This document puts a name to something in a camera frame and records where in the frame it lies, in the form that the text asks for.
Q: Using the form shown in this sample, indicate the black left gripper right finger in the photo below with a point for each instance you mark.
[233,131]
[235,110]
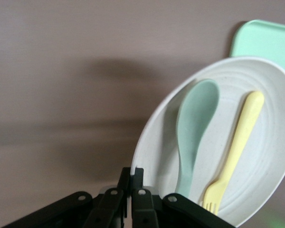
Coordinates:
[142,209]

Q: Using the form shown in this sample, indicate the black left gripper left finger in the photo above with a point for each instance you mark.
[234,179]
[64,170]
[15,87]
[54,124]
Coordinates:
[104,209]

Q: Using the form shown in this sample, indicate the yellow plastic fork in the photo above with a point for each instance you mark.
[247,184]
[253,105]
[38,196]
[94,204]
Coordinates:
[242,137]

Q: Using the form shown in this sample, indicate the white round plate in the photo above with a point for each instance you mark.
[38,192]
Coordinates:
[263,154]

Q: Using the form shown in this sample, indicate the teal plastic spoon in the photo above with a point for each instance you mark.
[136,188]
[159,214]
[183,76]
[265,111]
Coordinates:
[197,111]

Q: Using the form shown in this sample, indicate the mint green rectangular tray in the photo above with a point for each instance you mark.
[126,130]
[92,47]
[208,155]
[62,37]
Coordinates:
[263,40]

